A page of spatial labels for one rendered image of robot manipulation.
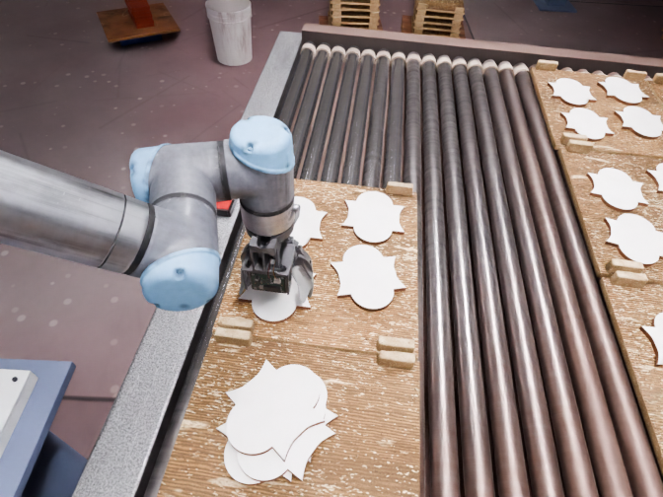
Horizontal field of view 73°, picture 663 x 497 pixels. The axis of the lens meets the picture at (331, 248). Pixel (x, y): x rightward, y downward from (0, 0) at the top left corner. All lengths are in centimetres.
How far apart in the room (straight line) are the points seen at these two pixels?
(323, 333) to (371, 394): 13
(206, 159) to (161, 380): 39
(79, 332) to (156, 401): 130
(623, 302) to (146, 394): 85
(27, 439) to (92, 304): 128
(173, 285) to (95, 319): 162
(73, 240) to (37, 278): 187
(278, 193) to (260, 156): 6
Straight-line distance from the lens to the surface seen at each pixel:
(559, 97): 151
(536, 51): 172
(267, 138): 54
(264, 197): 57
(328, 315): 79
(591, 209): 115
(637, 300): 102
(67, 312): 214
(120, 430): 78
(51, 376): 92
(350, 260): 85
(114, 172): 269
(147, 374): 81
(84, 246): 45
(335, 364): 75
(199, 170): 55
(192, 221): 48
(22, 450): 88
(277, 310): 79
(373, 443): 71
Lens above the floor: 161
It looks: 50 degrees down
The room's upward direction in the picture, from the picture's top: 4 degrees clockwise
